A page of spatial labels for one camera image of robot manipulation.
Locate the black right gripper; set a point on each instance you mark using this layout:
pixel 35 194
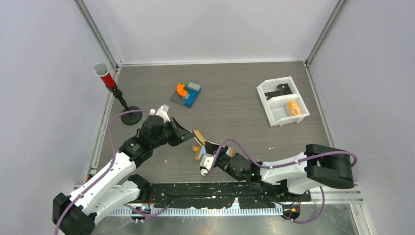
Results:
pixel 210 148

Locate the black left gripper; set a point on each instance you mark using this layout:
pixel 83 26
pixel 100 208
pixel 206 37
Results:
pixel 180 134

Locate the orange leather card holder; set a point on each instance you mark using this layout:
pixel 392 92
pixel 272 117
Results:
pixel 211 148

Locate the orange credit card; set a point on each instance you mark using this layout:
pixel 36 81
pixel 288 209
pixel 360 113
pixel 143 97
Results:
pixel 292 108
pixel 200 139

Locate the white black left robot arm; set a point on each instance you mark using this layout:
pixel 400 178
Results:
pixel 115 185

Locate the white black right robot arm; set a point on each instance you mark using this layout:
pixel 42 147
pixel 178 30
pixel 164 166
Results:
pixel 317 166

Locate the toy brick assembly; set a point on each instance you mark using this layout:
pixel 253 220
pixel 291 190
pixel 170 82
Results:
pixel 186 94

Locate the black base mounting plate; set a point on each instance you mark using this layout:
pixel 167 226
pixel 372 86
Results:
pixel 219 195

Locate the black microphone stand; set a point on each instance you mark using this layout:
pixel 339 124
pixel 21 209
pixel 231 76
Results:
pixel 130 118

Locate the white plastic divided bin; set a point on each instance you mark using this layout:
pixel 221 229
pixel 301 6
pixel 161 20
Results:
pixel 274 108

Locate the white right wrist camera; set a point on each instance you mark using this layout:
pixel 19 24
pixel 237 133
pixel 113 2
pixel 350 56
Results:
pixel 206 163

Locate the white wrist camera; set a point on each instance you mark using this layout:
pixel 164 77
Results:
pixel 163 112
pixel 206 163

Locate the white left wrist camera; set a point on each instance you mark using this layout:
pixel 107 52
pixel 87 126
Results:
pixel 163 112

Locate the white slotted cable duct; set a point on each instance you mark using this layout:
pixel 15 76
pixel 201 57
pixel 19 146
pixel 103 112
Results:
pixel 234 210

